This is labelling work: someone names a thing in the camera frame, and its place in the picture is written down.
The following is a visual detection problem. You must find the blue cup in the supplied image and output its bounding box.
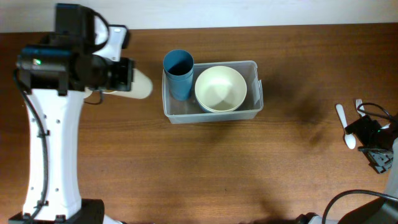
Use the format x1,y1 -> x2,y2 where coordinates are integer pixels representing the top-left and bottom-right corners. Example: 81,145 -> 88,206
163,49 -> 194,81
167,75 -> 193,101

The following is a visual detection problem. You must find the white plastic fork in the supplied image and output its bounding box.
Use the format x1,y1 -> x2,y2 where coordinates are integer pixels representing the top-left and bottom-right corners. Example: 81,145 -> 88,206
355,99 -> 366,117

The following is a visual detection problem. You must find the cream cup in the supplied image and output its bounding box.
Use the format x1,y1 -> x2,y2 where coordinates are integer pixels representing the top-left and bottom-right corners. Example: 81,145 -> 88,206
103,68 -> 153,99

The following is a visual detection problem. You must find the blue bowl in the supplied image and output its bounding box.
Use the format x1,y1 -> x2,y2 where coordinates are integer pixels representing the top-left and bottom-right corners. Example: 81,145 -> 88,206
196,101 -> 212,113

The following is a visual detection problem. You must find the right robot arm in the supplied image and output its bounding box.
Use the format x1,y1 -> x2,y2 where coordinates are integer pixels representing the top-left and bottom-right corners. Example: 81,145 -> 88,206
294,115 -> 397,224

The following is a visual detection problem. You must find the clear plastic storage container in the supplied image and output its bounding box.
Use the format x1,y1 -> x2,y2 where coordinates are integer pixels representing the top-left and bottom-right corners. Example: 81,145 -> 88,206
162,60 -> 264,124

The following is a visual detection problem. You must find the white plastic spoon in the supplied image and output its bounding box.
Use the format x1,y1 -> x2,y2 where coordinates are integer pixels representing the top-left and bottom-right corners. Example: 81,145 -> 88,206
335,104 -> 356,149

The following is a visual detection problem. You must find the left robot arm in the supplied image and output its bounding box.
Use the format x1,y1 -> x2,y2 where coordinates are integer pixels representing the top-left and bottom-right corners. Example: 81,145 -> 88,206
9,3 -> 134,223

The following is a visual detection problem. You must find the cream bowl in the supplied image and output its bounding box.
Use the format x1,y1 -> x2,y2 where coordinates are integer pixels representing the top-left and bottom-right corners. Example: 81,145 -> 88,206
195,92 -> 246,113
194,65 -> 248,95

